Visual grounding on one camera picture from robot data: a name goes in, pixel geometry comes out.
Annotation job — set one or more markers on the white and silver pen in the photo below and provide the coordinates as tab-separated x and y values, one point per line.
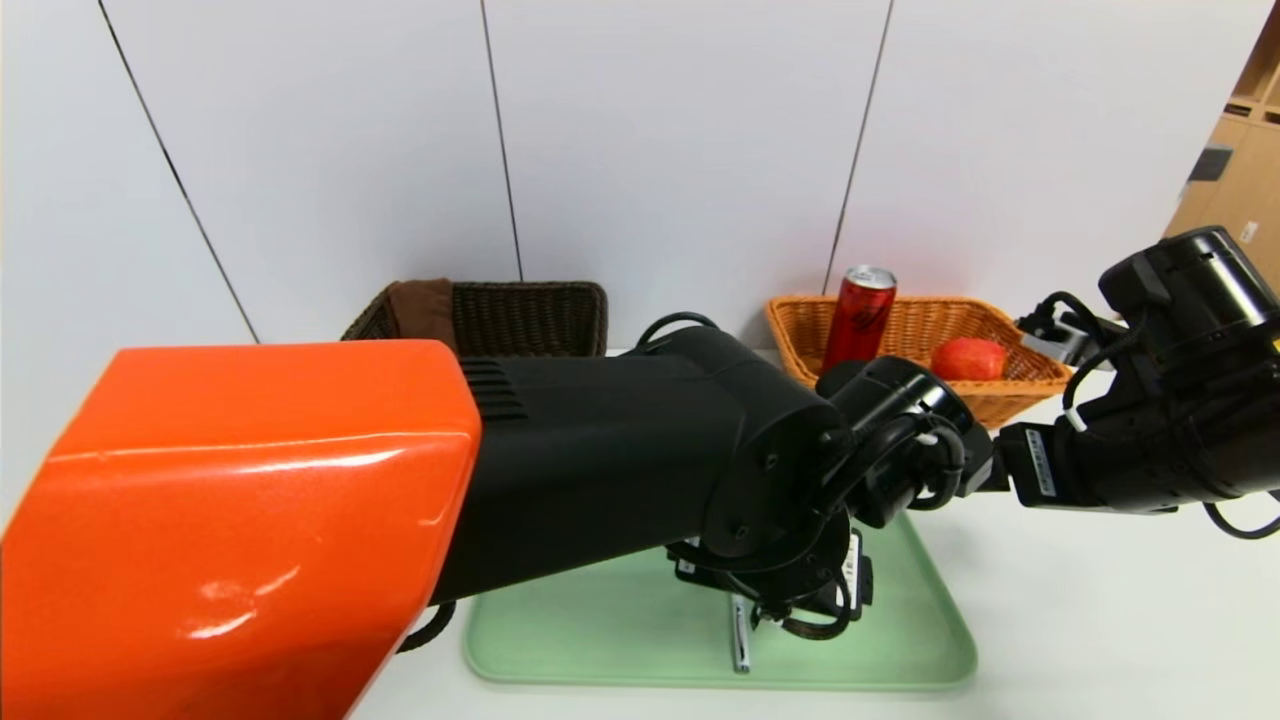
740	650

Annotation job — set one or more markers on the light green plastic tray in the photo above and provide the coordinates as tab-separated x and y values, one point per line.
600	640

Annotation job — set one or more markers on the brown towel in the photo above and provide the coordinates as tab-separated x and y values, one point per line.
420	310

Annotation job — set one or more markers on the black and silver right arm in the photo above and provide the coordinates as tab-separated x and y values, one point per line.
1190	290

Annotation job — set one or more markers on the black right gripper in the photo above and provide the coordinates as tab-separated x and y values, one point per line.
1036	464

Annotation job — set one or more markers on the dark brown wicker basket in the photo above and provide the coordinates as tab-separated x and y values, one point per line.
530	320

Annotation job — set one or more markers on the orange wicker basket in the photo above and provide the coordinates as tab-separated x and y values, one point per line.
1000	400

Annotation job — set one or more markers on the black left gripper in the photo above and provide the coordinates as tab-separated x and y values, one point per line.
852	567

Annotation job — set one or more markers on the orange and black left arm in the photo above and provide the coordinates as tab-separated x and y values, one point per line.
250	520

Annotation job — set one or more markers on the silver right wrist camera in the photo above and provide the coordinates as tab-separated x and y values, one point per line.
1050	345

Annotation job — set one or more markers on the red soda can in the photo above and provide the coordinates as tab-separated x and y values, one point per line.
858	320

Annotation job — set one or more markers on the light wooden cabinet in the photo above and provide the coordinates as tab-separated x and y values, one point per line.
1230	150

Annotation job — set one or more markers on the small dark grey panel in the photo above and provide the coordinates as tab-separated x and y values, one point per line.
1210	164

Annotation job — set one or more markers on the red apple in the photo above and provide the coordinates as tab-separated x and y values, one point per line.
968	360

